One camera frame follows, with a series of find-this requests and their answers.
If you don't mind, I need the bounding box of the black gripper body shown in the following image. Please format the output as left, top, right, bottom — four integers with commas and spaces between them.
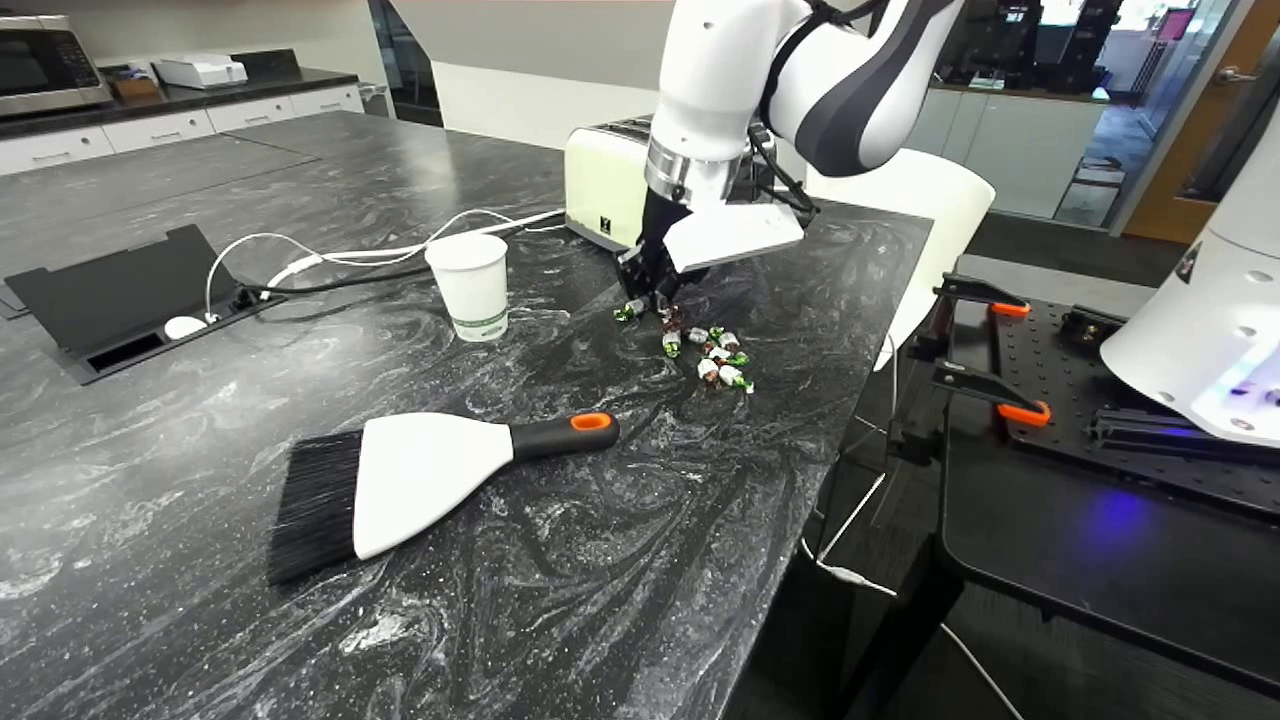
620, 193, 700, 297

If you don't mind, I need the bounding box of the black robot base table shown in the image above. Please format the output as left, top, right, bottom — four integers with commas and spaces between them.
836, 273, 1280, 720

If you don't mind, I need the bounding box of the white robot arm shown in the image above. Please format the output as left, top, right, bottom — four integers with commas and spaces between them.
620, 0, 965, 297

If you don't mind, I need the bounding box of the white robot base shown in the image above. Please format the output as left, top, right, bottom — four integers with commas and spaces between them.
1101, 121, 1280, 447

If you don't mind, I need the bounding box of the green wrapped sweet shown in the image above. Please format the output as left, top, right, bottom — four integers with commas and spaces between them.
611, 298, 644, 322

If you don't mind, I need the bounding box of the translucent plastic cup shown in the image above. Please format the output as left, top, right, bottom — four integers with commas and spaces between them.
426, 230, 508, 345

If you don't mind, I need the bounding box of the black bristle counter brush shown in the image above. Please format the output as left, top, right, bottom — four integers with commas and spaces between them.
267, 411, 620, 582

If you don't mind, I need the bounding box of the cream toaster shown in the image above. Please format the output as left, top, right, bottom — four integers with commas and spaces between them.
565, 115, 649, 252

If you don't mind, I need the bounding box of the orange black clamp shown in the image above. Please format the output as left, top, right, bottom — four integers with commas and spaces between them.
944, 276, 1033, 321
934, 358, 1051, 427

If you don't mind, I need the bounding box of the white box on shelf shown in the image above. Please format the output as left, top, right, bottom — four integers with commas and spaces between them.
153, 56, 249, 86

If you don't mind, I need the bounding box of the black recessed socket lid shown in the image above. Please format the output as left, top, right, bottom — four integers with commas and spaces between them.
8, 225, 249, 382

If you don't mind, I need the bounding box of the silver microwave oven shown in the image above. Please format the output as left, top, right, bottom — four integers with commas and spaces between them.
0, 15, 113, 115

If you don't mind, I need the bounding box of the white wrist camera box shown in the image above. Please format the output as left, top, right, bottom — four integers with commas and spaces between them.
663, 204, 804, 273

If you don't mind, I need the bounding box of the white power cable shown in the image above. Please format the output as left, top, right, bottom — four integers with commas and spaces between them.
201, 204, 568, 322

